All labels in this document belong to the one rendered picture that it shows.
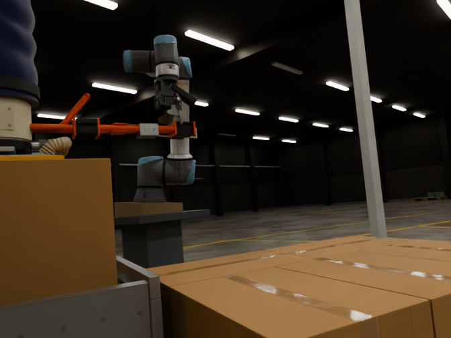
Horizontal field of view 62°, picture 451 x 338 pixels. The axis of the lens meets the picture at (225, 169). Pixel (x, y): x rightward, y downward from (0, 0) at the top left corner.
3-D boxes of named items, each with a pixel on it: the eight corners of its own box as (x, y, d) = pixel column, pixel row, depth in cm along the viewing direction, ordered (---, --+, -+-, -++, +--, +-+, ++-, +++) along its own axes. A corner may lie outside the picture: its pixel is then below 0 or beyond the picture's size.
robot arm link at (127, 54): (146, 56, 218) (119, 45, 152) (168, 57, 219) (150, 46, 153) (147, 77, 221) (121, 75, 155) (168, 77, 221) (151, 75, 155)
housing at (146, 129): (140, 135, 134) (139, 123, 134) (135, 138, 140) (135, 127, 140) (159, 135, 137) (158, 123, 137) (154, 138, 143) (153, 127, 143)
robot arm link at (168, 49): (177, 41, 153) (175, 30, 143) (180, 71, 152) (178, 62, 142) (154, 43, 153) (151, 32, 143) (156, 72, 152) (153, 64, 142)
